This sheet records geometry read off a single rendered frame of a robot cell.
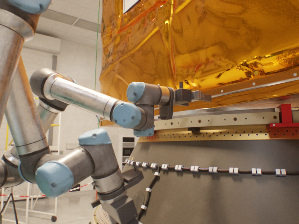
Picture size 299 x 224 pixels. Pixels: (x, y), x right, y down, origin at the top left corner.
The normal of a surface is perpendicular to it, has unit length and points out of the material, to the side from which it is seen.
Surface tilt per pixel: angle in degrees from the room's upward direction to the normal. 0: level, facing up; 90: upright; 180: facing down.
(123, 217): 97
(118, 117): 90
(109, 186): 105
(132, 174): 24
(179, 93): 90
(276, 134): 62
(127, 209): 97
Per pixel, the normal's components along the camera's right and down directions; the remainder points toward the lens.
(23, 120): 0.43, 0.03
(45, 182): -0.61, 0.32
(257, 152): -0.34, -0.58
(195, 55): -0.80, 0.24
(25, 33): 0.62, 0.76
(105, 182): 0.04, 0.18
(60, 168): 0.42, -0.61
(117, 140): -0.81, -0.08
